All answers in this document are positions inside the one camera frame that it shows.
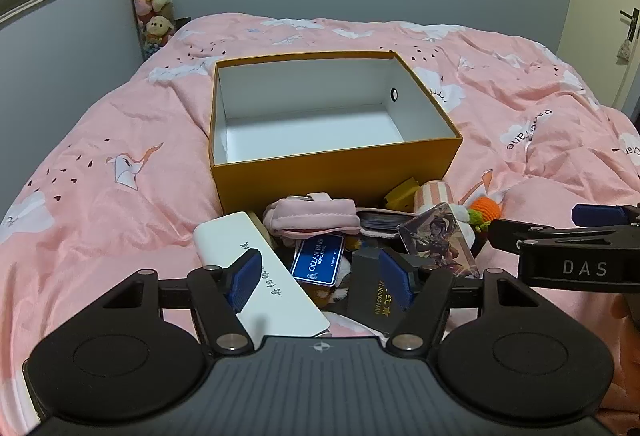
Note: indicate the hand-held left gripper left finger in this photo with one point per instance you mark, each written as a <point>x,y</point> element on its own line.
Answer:
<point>244,283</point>

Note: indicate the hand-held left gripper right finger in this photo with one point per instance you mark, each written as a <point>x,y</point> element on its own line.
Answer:
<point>397,283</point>

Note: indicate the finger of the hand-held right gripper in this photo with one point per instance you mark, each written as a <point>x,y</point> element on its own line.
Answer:
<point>597,215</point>
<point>515,233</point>

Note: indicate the black box with gold print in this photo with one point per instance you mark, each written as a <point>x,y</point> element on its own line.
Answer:
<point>370,296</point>

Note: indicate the crochet flower toy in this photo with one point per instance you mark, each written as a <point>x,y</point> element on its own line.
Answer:
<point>487,207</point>

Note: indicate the long white box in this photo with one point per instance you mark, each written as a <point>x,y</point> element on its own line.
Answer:
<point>290,311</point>

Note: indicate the clear acrylic figure stand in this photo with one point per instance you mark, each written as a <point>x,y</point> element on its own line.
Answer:
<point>440,241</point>

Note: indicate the orange and blue plush toy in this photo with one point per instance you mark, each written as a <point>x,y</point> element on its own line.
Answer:
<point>332,298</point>

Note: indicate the blue card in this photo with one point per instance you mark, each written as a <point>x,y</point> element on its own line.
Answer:
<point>317,261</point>

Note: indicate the yellow toy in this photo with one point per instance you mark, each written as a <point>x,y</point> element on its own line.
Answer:
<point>400,193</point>

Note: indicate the pink striped plush toy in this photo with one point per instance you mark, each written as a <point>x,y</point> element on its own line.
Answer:
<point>432,193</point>

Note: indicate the pink fabric pouch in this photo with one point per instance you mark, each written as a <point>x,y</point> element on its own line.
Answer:
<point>310,216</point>

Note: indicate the orange cardboard box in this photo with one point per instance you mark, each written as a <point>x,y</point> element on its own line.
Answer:
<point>325,181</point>

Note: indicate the person's right forearm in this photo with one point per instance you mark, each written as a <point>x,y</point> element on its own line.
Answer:
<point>626,356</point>

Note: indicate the small hanging pouch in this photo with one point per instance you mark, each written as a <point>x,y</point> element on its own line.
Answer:
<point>622,51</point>

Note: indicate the pink printed blanket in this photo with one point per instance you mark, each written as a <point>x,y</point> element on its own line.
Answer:
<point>100,125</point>

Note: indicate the dark bedside object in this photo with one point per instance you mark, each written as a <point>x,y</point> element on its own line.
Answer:
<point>183,20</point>

